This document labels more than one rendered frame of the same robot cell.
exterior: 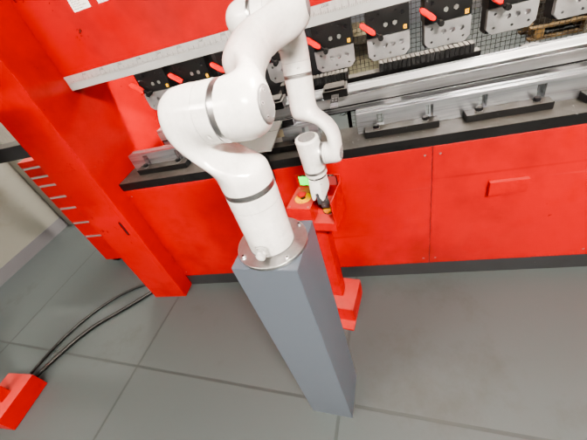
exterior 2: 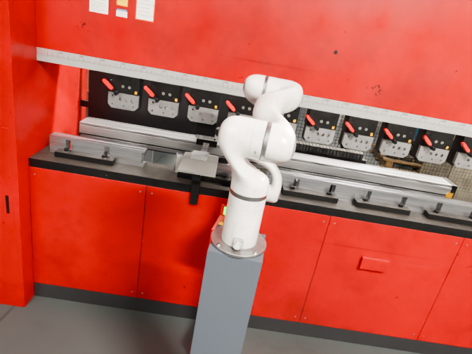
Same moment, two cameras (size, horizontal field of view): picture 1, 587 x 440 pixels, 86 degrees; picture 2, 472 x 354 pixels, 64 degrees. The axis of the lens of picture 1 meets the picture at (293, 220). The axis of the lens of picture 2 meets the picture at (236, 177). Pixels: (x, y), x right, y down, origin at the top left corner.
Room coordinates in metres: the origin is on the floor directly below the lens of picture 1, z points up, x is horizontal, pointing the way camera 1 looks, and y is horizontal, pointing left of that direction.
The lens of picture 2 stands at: (-0.38, 0.55, 1.69)
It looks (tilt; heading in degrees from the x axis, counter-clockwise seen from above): 22 degrees down; 337
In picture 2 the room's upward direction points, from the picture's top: 11 degrees clockwise
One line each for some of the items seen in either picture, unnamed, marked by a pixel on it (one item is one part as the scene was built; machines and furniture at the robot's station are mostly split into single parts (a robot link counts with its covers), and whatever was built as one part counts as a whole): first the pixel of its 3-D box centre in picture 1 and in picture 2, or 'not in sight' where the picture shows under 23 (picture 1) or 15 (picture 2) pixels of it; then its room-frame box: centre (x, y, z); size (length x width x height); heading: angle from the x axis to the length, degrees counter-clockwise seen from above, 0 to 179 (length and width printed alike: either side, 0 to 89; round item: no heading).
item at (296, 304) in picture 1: (313, 338); (215, 350); (0.62, 0.07, 0.50); 0.18 x 0.18 x 1.00; 64
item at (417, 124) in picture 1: (400, 127); (310, 194); (1.20, -0.56, 0.89); 0.30 x 0.05 x 0.03; 70
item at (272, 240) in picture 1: (262, 216); (243, 218); (0.62, 0.07, 1.09); 0.19 x 0.19 x 0.18
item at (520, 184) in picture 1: (507, 186); (374, 264); (0.96, -0.92, 0.59); 0.15 x 0.02 x 0.07; 70
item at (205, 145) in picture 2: (271, 107); (206, 142); (1.60, -0.07, 1.01); 0.26 x 0.12 x 0.05; 160
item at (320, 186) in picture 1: (319, 182); not in sight; (1.02, -0.14, 0.87); 0.10 x 0.07 x 0.11; 148
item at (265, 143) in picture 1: (258, 138); (199, 164); (1.32, 0.03, 1.00); 0.26 x 0.18 x 0.01; 160
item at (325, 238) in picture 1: (330, 258); not in sight; (1.07, -0.11, 0.39); 0.06 x 0.06 x 0.54; 58
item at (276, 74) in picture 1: (285, 56); (243, 112); (1.40, -0.18, 1.26); 0.15 x 0.09 x 0.17; 70
